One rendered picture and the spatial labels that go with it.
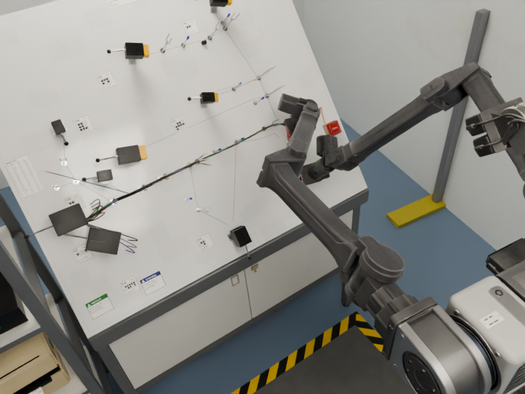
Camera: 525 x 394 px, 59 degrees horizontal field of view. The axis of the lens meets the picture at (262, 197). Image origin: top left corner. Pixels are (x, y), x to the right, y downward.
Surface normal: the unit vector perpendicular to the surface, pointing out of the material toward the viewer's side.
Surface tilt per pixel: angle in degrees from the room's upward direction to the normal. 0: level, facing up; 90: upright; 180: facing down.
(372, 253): 24
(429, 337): 0
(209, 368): 0
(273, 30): 51
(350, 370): 0
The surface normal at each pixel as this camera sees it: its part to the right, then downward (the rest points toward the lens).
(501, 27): -0.90, 0.35
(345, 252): -0.80, 0.07
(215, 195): 0.37, -0.04
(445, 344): -0.07, -0.73
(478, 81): -0.65, 0.00
